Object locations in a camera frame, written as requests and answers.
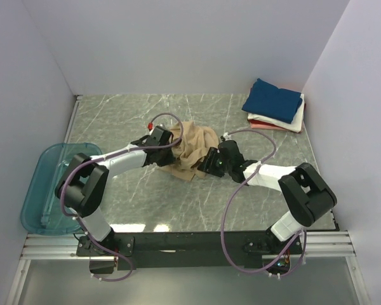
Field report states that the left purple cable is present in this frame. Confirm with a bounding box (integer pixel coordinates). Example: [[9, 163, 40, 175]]
[[58, 112, 185, 283]]

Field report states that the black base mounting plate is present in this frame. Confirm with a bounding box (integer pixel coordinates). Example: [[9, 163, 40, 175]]
[[76, 231, 302, 275]]

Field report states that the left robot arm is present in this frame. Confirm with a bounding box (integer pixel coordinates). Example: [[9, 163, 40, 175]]
[[55, 126, 175, 250]]

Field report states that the folded pink t-shirt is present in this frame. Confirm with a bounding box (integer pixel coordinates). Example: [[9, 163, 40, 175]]
[[250, 123, 285, 130]]

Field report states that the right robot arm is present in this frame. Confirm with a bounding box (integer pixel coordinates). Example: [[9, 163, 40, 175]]
[[197, 140, 337, 242]]

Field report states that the folded blue t-shirt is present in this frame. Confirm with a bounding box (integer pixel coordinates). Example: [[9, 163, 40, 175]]
[[242, 78, 303, 123]]

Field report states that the folded white t-shirt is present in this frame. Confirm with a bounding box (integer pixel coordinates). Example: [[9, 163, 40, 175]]
[[247, 93, 305, 133]]

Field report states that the teal plastic bin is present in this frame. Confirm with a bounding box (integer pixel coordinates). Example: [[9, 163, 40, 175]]
[[20, 143, 102, 236]]

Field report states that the beige t-shirt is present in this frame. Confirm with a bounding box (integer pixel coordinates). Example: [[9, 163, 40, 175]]
[[159, 121, 219, 182]]

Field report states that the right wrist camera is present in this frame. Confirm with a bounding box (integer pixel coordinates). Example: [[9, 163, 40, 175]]
[[220, 132, 232, 142]]

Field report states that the folded red t-shirt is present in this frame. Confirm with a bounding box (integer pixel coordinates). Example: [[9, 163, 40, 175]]
[[248, 119, 274, 125]]

